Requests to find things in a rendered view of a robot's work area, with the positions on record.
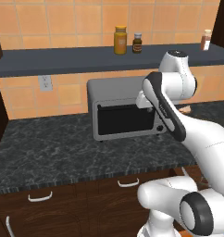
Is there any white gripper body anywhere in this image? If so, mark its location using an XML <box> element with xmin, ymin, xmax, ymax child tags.
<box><xmin>135</xmin><ymin>93</ymin><xmax>156</xmax><ymax>111</ymax></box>

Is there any black toaster oven door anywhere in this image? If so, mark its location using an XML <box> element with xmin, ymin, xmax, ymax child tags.
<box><xmin>96</xmin><ymin>103</ymin><xmax>158</xmax><ymax>137</ymax></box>

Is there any grey toaster oven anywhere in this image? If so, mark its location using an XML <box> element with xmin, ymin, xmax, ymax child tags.
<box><xmin>86</xmin><ymin>76</ymin><xmax>168</xmax><ymax>143</ymax></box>

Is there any pale pink object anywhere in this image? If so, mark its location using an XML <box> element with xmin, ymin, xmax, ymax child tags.
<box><xmin>178</xmin><ymin>105</ymin><xmax>193</xmax><ymax>114</ymax></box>

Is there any small dark brown bottle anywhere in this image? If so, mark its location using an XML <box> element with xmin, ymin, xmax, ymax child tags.
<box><xmin>131</xmin><ymin>32</ymin><xmax>143</xmax><ymax>55</ymax></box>

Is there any yellow jar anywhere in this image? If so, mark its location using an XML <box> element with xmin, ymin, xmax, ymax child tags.
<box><xmin>113</xmin><ymin>25</ymin><xmax>129</xmax><ymax>56</ymax></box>

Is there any dark wood cupboard door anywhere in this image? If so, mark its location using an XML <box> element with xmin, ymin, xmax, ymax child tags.
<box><xmin>96</xmin><ymin>169</ymin><xmax>180</xmax><ymax>237</ymax></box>
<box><xmin>0</xmin><ymin>182</ymin><xmax>78</xmax><ymax>237</ymax></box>

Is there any white curved cupboard handle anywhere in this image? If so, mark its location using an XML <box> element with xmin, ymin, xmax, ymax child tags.
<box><xmin>180</xmin><ymin>166</ymin><xmax>192</xmax><ymax>178</ymax></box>
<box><xmin>5</xmin><ymin>215</ymin><xmax>16</xmax><ymax>237</ymax></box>
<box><xmin>117</xmin><ymin>177</ymin><xmax>141</xmax><ymax>189</ymax></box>
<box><xmin>27</xmin><ymin>191</ymin><xmax>54</xmax><ymax>204</ymax></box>

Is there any dark grey wall shelf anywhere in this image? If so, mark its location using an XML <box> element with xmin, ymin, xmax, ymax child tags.
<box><xmin>0</xmin><ymin>43</ymin><xmax>224</xmax><ymax>79</ymax></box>

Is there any white wall outlet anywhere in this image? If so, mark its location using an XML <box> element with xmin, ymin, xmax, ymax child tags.
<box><xmin>38</xmin><ymin>74</ymin><xmax>54</xmax><ymax>93</ymax></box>

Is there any dark wood wall cupboard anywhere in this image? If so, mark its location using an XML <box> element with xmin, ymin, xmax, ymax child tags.
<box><xmin>210</xmin><ymin>0</ymin><xmax>224</xmax><ymax>51</ymax></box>

